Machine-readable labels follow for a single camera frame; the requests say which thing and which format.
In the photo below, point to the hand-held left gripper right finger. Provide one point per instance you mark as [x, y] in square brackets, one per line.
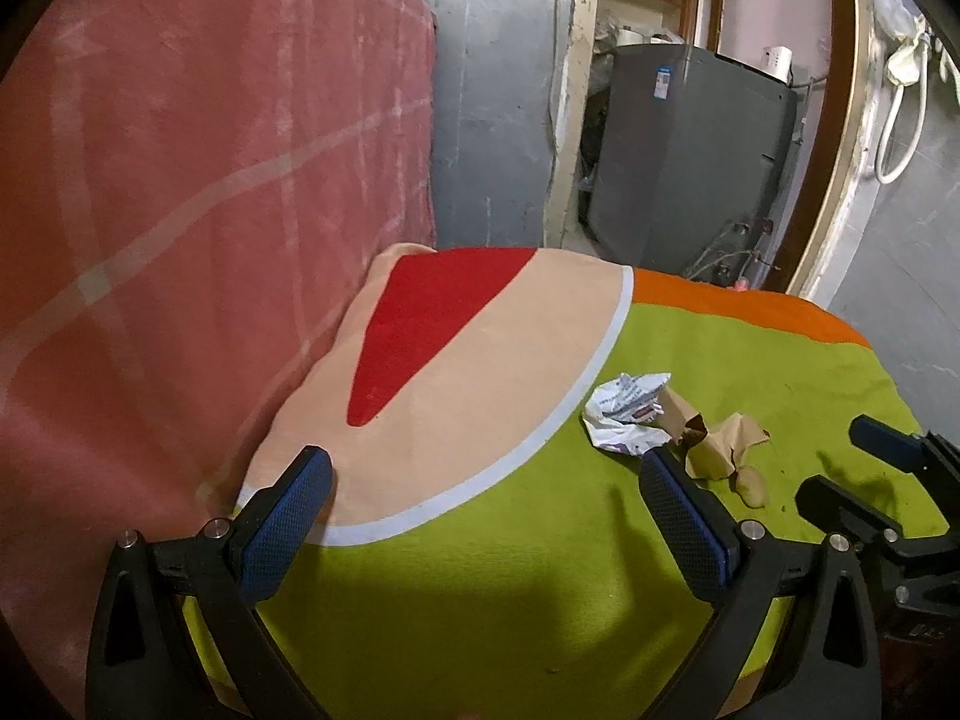
[686, 532]

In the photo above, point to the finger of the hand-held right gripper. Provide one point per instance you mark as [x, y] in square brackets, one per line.
[889, 444]
[840, 506]

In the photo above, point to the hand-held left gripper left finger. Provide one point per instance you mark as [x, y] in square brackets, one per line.
[289, 525]

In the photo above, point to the large torn brown paper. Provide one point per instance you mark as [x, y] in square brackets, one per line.
[731, 439]

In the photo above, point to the small torn brown paper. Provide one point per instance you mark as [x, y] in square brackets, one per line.
[679, 412]

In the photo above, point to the crumpled white silver wrapper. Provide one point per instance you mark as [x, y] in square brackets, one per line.
[622, 405]

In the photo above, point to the colourful striped blanket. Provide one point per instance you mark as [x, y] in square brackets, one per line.
[525, 540]

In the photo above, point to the grey washing machine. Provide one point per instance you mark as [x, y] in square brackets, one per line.
[690, 165]

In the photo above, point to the pink plaid blanket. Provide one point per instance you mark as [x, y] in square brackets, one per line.
[187, 165]

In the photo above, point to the wooden door frame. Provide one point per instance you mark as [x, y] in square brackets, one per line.
[836, 127]

